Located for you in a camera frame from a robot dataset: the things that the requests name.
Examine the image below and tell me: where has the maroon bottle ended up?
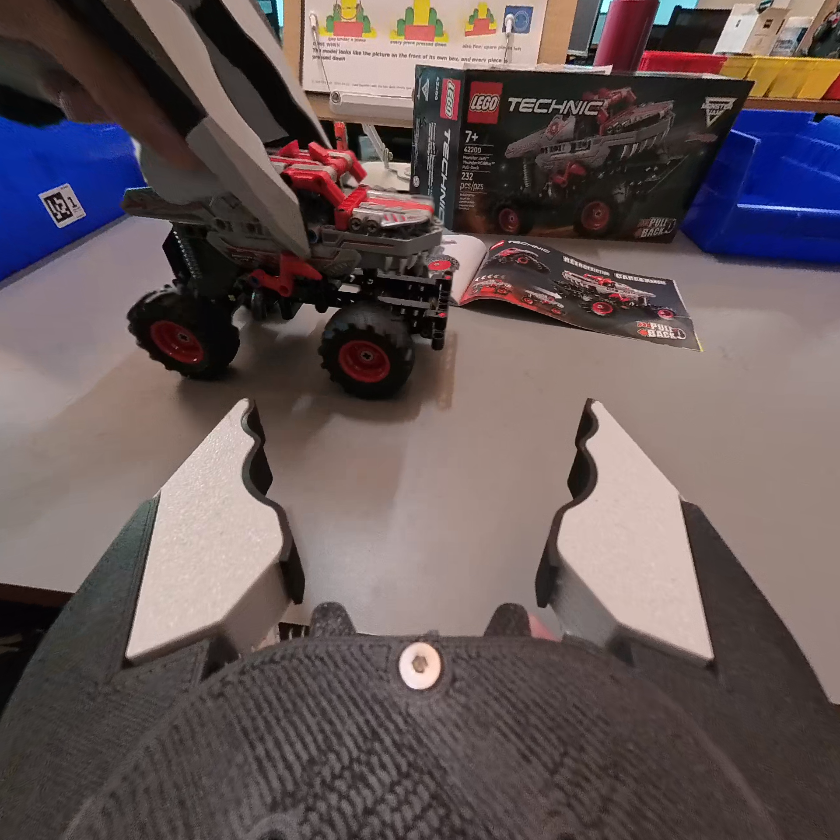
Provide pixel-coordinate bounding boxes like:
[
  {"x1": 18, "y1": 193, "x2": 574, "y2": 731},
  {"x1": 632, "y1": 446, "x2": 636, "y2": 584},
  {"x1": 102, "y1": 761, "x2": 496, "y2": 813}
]
[{"x1": 593, "y1": 0, "x2": 661, "y2": 57}]

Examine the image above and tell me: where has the grey desk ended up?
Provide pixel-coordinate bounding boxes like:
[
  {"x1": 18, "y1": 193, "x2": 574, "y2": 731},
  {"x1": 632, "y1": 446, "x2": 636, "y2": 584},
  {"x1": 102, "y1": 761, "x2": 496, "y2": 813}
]
[{"x1": 0, "y1": 157, "x2": 840, "y2": 706}]

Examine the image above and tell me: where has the white cardboard box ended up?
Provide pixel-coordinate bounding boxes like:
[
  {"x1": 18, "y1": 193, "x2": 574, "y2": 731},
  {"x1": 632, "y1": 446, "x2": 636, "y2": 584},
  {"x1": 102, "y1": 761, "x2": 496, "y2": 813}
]
[{"x1": 711, "y1": 3, "x2": 763, "y2": 54}]

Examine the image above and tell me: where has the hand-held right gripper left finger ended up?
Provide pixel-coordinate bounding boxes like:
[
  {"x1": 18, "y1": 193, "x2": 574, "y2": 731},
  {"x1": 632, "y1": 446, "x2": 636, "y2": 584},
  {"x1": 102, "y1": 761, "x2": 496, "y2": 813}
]
[{"x1": 125, "y1": 397, "x2": 307, "y2": 665}]

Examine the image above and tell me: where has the blue plastic bin with tag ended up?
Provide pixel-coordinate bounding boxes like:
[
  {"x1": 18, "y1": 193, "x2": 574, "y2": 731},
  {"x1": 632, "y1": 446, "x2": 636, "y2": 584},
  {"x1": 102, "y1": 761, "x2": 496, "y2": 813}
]
[{"x1": 0, "y1": 116, "x2": 147, "y2": 282}]

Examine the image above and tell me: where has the yellow plastic bin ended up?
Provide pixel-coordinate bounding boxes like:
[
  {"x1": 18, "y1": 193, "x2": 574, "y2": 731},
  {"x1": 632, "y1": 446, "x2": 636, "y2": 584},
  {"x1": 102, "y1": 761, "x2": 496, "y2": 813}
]
[{"x1": 718, "y1": 55, "x2": 840, "y2": 100}]

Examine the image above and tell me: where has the black toy set box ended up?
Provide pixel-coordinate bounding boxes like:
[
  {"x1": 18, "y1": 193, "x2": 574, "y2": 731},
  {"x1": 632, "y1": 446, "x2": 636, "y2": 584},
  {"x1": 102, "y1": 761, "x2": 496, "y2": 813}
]
[{"x1": 409, "y1": 63, "x2": 756, "y2": 244}]

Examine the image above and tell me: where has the white sign stand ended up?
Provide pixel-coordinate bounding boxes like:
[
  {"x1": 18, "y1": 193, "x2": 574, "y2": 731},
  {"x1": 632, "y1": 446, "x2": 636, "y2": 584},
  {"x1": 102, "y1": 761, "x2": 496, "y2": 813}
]
[{"x1": 327, "y1": 88, "x2": 421, "y2": 192}]

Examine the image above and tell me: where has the red plastic bin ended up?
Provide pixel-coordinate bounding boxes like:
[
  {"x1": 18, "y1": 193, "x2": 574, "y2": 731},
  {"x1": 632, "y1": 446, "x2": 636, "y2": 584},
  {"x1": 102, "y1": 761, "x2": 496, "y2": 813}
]
[{"x1": 639, "y1": 50, "x2": 730, "y2": 74}]

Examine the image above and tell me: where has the wooden instruction sign board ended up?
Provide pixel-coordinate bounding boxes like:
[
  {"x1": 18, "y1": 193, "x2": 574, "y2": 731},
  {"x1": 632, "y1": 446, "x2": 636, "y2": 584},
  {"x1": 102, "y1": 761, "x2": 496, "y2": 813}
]
[{"x1": 281, "y1": 0, "x2": 579, "y2": 123}]

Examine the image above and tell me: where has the toy truck instruction booklet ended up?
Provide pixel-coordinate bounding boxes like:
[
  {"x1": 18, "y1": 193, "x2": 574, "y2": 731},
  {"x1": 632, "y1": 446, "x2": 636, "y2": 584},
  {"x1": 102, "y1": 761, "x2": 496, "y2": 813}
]
[{"x1": 437, "y1": 234, "x2": 705, "y2": 353}]

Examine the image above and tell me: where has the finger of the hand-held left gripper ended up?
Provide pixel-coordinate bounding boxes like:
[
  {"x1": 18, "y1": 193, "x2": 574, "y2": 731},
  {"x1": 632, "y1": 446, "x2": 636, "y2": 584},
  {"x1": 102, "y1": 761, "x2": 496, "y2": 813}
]
[
  {"x1": 209, "y1": 0, "x2": 333, "y2": 151},
  {"x1": 131, "y1": 0, "x2": 314, "y2": 261}
]

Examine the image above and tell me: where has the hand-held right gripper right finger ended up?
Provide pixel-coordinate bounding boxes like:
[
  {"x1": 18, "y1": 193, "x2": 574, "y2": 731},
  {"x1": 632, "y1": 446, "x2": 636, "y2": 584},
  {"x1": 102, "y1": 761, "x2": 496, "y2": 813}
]
[{"x1": 535, "y1": 397, "x2": 715, "y2": 665}]

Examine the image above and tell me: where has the red grey toy monster truck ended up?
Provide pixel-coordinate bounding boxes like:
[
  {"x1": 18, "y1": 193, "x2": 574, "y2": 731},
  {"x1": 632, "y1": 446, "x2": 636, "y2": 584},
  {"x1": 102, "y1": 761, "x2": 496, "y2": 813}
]
[{"x1": 121, "y1": 139, "x2": 455, "y2": 400}]

